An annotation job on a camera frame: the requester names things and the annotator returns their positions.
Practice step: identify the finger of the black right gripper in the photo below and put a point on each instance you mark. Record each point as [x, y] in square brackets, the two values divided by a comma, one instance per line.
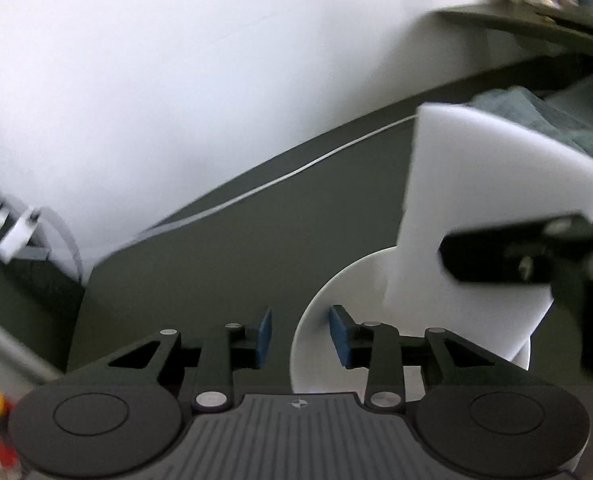
[522, 253]

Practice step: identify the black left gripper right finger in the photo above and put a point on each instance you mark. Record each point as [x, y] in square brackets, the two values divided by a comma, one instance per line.
[456, 372]

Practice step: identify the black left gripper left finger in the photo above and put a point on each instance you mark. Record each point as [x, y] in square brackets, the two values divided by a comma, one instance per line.
[199, 372]

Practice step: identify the white ceramic bowl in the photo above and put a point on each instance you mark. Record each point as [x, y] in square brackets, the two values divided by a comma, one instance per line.
[395, 324]

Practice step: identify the white melamine sponge block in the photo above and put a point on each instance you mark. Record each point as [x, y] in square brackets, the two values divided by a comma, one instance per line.
[472, 170]

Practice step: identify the teal striped dish towel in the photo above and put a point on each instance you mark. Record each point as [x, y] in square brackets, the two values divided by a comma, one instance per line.
[519, 105]

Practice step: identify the white curved pole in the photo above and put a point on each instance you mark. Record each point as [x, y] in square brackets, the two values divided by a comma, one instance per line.
[25, 360]

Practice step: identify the dark wall shelf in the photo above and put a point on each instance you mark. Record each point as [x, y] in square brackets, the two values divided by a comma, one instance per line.
[568, 27]

